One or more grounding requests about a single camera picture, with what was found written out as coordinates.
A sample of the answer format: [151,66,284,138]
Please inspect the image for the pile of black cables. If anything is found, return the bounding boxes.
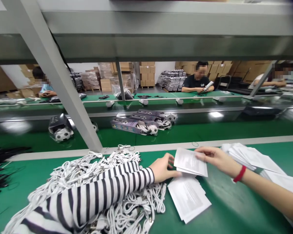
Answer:
[0,146,33,199]

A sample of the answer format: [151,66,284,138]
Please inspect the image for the green conveyor belt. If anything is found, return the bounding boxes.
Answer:
[0,92,293,153]

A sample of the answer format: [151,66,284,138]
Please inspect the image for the pile of white folded leaflets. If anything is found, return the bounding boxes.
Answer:
[220,142,293,198]

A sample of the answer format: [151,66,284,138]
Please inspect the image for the white handheld device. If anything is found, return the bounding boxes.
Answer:
[202,81,215,93]

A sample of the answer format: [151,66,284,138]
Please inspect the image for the pile of white cables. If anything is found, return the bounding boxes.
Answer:
[2,144,167,234]

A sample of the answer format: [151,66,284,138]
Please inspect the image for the group of football toy boxes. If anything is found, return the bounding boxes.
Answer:
[109,109,178,137]

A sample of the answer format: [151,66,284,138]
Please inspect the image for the person's right hand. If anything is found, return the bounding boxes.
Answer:
[194,146,235,178]

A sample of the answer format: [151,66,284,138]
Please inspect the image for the white leaflets lying flat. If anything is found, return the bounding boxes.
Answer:
[167,176,212,225]

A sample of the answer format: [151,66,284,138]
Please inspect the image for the person's left hand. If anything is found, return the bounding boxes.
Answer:
[148,153,183,184]

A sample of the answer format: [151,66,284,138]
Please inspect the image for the stacks of brown cartons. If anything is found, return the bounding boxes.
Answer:
[0,61,274,99]

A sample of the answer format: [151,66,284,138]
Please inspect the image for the grey metal workstation frame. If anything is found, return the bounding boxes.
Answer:
[0,0,293,154]

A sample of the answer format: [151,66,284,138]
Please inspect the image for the white paper leaflets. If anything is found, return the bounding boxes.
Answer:
[174,147,208,178]

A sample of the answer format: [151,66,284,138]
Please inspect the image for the stack of black trays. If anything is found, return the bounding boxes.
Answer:
[158,70,188,93]
[69,71,85,92]

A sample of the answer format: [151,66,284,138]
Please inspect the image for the football toy with black box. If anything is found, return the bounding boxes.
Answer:
[48,113,75,143]

